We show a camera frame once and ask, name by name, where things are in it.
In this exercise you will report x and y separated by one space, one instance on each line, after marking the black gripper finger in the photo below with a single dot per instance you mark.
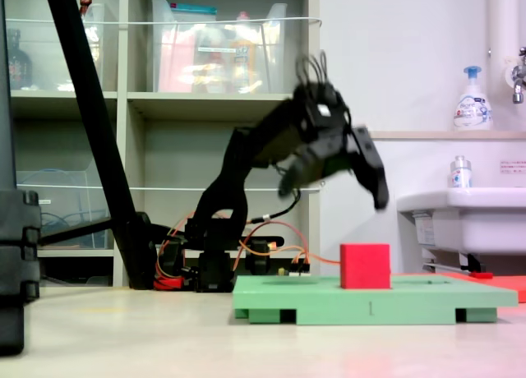
372 168
298 172

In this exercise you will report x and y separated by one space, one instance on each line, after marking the red square block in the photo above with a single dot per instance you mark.
365 267

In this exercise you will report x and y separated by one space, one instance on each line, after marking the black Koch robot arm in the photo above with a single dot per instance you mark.
230 197

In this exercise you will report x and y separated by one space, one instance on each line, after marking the flat orange block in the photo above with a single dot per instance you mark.
509 285

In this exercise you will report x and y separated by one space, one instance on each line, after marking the white sink sticker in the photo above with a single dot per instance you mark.
424 230

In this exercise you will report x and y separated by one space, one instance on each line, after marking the small clear sanitizer bottle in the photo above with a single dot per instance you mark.
460 176

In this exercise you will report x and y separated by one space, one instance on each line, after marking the black table clamp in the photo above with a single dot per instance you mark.
259 263

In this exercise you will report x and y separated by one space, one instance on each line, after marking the small circuit board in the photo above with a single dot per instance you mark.
298 273

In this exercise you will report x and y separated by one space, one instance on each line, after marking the orange bottle pink cap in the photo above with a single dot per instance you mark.
242 57

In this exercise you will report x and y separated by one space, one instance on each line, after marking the beige shelf unit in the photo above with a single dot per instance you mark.
218 100

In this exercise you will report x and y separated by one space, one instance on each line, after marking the white blue soap pump bottle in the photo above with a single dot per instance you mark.
472 111

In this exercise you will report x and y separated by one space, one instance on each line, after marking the white sink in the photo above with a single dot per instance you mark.
485 226

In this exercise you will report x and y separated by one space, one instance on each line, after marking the green shape sorting board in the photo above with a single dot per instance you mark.
328 304

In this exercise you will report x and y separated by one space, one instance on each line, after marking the white notice red text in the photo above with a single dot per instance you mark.
513 167

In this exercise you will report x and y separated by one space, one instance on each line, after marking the large clear storage bin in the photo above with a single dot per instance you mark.
185 65

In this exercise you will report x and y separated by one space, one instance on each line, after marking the small red piece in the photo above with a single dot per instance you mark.
481 275

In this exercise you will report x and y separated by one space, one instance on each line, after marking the pink packet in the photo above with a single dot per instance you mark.
172 65

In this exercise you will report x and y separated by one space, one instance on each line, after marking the metal faucet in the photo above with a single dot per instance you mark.
518 82

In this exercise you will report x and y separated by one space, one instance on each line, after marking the teal topped plastic pouch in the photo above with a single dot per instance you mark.
193 10

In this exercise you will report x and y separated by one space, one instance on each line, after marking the narrow clear storage bin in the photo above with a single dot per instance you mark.
107 45

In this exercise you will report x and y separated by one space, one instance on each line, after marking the red capped bottle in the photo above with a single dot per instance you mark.
85 0

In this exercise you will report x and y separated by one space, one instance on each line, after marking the dark glass bottle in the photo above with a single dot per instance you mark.
18 65

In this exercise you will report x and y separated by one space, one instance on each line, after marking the black sink bracket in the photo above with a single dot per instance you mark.
472 263

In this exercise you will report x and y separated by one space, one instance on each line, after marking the dark grey upright post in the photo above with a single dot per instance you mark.
6 107

